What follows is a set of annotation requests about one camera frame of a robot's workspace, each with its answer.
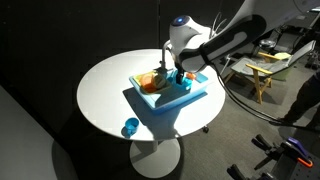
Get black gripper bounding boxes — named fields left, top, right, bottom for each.
left=175, top=65, right=184, bottom=84

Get blue plate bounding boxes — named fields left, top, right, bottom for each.
left=182, top=78, right=193, bottom=90

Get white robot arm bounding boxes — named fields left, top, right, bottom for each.
left=169, top=0, right=320, bottom=84

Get light blue toy sink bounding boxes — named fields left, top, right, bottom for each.
left=129, top=69, right=212, bottom=114

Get orange plate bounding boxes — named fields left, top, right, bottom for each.
left=139, top=74, right=157, bottom=93

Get orange sponge block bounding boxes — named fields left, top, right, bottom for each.
left=186, top=72, right=197, bottom=80

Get white toy faucet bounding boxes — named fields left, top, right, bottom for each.
left=157, top=40, right=171, bottom=74

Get yellow dish rack tray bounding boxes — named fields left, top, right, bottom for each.
left=133, top=71, right=170, bottom=94

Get blue cup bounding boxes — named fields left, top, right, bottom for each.
left=125, top=118, right=139, bottom=136

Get round white table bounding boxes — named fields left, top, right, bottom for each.
left=77, top=49, right=225, bottom=178

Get wooden folding chair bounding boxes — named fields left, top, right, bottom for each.
left=224, top=40, right=316, bottom=104

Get person in dark clothes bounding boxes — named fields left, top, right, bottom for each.
left=275, top=71, right=320, bottom=125

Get purple orange clamp tool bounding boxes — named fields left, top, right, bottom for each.
left=251, top=134, right=313, bottom=170

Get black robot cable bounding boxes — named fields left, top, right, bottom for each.
left=213, top=63, right=320, bottom=131

